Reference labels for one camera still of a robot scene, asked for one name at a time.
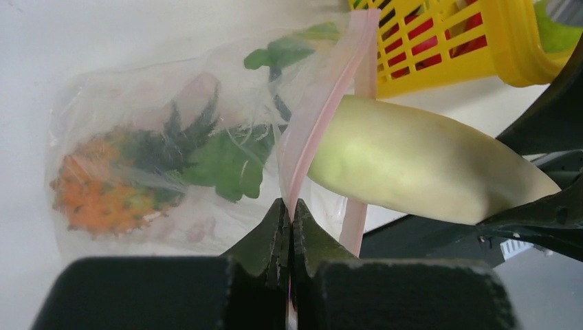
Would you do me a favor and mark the yellow plastic basket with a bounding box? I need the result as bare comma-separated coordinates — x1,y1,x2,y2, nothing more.
349,1,575,98

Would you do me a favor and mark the red toy bell pepper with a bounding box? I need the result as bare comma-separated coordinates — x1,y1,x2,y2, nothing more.
387,11,488,78

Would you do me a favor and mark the white toy radish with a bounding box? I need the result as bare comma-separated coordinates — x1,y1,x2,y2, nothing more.
183,12,560,232

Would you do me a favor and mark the toy pineapple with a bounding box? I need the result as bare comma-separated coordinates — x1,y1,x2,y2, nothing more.
49,88,219,236

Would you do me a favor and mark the green toy apple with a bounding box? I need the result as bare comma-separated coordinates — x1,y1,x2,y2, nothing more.
533,1,582,53

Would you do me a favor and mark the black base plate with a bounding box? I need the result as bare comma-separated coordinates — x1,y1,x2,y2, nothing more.
360,215,504,267

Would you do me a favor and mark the clear pink zip top bag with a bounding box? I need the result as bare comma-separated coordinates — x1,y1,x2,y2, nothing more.
45,10,380,260

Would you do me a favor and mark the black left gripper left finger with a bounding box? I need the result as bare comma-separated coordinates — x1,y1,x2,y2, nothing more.
32,198,289,329

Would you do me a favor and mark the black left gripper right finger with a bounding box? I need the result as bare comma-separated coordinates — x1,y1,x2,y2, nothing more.
292,200,517,329

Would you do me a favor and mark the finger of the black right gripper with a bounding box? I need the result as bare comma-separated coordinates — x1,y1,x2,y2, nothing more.
477,175,582,261
496,41,582,155

